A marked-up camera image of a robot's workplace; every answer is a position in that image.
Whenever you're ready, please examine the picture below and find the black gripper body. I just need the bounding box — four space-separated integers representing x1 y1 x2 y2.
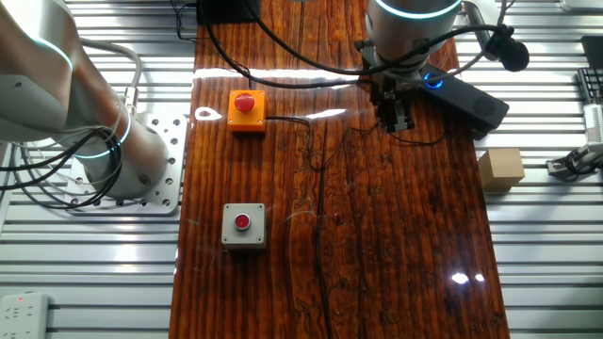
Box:
369 77 416 114

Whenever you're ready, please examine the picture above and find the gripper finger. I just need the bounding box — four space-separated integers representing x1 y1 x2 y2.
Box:
394 103 416 133
379 105 399 134

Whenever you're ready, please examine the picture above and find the blue-lit speaker knob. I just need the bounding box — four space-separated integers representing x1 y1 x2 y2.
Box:
422 70 445 90

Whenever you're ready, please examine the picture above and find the black speaker bar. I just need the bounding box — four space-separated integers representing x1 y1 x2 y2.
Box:
416 63 511 141

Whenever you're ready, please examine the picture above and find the small wooden block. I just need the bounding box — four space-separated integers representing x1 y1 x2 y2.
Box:
477 148 527 193

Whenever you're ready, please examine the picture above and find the brown wooden board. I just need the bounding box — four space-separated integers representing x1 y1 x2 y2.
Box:
168 0 513 339

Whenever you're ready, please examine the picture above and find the orange emergency stop button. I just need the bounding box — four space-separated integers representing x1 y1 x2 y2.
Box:
226 89 268 134

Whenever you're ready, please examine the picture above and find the black clamp tool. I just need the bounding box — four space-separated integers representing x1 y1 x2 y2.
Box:
546 140 603 181

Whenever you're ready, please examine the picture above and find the grey box red button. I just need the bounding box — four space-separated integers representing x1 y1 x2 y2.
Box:
220 202 268 250

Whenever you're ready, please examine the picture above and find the black keyboard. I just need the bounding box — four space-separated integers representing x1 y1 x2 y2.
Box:
577 67 603 105

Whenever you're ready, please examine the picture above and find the dark flat panel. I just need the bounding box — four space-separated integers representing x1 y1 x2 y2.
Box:
579 35 603 70

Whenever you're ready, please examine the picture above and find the white power strip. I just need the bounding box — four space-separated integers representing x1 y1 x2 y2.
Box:
0 291 51 339

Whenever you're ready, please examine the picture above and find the thin black speaker cable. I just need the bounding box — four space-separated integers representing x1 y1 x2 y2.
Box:
170 0 448 173

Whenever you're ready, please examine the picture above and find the silver finned camera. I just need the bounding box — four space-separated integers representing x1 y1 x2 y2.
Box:
582 103 603 145

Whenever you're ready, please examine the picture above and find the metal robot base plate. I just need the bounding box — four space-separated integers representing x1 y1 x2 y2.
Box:
63 112 189 218

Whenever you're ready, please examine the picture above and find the thick grey robot cable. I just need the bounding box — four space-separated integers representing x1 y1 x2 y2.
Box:
77 37 145 119

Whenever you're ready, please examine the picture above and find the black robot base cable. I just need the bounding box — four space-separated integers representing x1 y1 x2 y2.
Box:
0 126 128 211

